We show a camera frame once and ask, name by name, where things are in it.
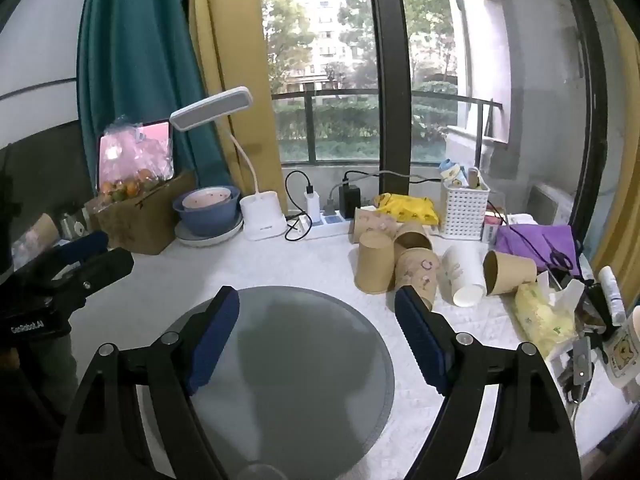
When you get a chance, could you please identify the brown paper cup pink print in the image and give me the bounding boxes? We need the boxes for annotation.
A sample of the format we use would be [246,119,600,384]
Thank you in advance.
[349,206,401,245]

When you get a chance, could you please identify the white paper cup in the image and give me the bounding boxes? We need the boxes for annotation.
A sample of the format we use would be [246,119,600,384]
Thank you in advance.
[440,244,487,308]

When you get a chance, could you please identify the purple cloth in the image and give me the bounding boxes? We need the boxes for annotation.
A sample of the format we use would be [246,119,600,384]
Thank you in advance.
[494,224,585,278]

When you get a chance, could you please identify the black scissors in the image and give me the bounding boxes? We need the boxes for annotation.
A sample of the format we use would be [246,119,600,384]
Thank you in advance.
[546,237,576,272]

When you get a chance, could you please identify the pink bowl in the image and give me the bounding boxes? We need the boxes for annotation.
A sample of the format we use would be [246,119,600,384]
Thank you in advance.
[181,187,234,210]

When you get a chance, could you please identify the white power strip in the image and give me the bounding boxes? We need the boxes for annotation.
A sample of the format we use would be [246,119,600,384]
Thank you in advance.
[297,210,357,241]

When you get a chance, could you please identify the black balcony railing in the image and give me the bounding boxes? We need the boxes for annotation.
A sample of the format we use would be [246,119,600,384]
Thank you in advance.
[271,87,504,166]

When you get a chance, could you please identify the blue bowl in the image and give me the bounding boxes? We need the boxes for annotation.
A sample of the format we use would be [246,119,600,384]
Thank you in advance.
[172,186,242,237]

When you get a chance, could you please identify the yellow tissue packet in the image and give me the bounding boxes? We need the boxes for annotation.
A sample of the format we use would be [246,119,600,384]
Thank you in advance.
[514,278,586,361]

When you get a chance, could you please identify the black charger plug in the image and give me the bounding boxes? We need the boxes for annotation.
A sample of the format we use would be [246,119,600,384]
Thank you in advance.
[339,184,361,212]

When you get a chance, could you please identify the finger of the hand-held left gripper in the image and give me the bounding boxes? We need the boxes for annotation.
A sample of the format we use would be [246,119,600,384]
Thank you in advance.
[47,248,135,312]
[20,230,110,283]

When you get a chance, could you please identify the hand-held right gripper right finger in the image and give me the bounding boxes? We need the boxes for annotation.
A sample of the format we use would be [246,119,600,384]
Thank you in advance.
[394,285,584,480]

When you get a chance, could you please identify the yellow plastic bag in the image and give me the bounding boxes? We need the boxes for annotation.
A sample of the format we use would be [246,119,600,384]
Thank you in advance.
[374,192,441,227]

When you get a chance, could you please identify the yellow curtain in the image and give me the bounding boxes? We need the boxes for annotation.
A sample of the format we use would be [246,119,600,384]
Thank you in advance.
[187,0,290,216]

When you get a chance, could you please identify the round grey glass plate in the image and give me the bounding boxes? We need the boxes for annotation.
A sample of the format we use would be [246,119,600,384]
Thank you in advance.
[137,286,396,480]

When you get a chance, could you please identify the white tube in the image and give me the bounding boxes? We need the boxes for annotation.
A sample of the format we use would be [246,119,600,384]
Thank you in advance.
[598,266,628,326]

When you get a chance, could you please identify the bag of oranges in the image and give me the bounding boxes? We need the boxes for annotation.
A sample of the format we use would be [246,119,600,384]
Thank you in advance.
[98,115,175,204]

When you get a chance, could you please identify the white desk lamp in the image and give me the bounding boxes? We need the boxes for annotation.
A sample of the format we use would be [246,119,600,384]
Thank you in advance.
[169,86,287,241]

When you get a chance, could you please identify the black cable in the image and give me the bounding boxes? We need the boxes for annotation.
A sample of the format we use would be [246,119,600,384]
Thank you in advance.
[284,170,315,242]

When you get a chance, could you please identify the white charger plug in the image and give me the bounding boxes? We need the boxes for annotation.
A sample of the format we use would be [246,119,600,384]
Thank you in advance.
[304,185,323,221]

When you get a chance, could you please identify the brown paper cup purple print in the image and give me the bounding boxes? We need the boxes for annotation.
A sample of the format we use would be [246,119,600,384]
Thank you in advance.
[394,247,442,312]

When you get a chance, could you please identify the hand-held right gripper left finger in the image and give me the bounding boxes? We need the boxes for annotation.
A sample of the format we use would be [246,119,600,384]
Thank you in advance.
[52,285,241,480]

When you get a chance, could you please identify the black window frame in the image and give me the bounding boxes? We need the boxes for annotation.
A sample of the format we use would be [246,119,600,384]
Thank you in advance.
[365,0,416,196]

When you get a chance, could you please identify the plain brown paper cup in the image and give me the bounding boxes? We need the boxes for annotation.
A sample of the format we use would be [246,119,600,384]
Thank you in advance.
[354,230,396,295]
[482,250,538,297]
[393,222,434,261]

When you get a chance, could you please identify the white plate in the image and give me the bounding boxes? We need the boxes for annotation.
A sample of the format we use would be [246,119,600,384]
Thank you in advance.
[174,216,245,247]

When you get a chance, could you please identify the white bottle bear label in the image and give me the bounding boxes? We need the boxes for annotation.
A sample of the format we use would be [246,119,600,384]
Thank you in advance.
[602,305,640,390]

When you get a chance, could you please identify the teal curtain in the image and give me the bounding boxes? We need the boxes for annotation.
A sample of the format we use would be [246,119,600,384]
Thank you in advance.
[76,0,232,196]

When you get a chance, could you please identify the grey remote with cable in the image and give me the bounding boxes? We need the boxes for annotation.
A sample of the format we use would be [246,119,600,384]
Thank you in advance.
[567,336,596,403]

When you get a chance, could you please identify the white plastic basket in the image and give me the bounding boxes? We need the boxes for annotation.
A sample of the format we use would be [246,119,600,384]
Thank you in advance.
[442,174,491,241]

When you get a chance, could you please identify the pink tablet screen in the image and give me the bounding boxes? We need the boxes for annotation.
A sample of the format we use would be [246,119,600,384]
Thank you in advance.
[98,118,176,186]

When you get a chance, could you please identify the cardboard box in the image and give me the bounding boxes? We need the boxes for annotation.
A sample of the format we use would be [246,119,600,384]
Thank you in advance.
[84,170,197,255]

